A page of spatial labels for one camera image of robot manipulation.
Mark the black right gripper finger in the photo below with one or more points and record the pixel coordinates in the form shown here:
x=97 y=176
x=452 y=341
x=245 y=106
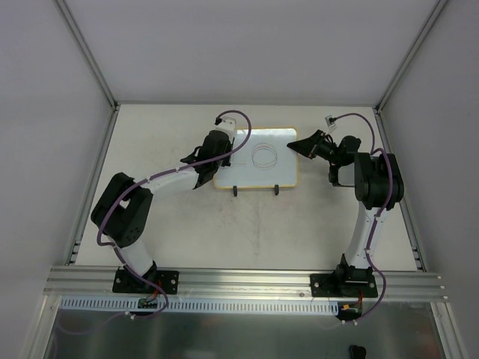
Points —
x=304 y=144
x=304 y=150

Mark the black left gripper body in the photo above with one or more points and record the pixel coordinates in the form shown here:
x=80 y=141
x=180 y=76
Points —
x=227 y=150

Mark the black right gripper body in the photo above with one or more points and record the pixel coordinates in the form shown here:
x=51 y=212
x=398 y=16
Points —
x=314 y=147

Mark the yellow framed whiteboard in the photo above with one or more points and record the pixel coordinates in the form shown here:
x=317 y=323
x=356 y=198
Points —
x=265 y=161

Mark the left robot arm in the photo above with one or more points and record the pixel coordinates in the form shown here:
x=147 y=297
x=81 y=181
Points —
x=123 y=208

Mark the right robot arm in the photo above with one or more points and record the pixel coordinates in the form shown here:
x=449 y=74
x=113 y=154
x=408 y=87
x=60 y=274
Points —
x=378 y=186

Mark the black object bottom edge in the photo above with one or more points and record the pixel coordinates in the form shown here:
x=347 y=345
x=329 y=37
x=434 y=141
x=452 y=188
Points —
x=357 y=352

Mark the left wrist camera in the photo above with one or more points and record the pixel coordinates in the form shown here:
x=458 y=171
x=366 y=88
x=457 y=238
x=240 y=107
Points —
x=227 y=125

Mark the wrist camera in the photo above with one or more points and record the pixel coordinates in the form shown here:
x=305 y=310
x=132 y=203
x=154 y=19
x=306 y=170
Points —
x=330 y=122
x=227 y=125

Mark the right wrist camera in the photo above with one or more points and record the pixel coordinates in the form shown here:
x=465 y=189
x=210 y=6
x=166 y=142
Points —
x=330 y=122

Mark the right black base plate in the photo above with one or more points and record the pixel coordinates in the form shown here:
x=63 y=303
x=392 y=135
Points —
x=330 y=285

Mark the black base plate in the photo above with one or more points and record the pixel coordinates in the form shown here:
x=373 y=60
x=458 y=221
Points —
x=330 y=285
x=127 y=283

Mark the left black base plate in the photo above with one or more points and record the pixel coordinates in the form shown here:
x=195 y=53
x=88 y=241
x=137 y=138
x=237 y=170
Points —
x=127 y=283

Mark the white slotted cable duct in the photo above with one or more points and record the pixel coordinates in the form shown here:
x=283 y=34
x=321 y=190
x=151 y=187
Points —
x=199 y=305

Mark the aluminium frame rail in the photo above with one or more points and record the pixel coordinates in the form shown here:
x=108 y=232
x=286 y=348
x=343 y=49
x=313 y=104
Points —
x=414 y=286

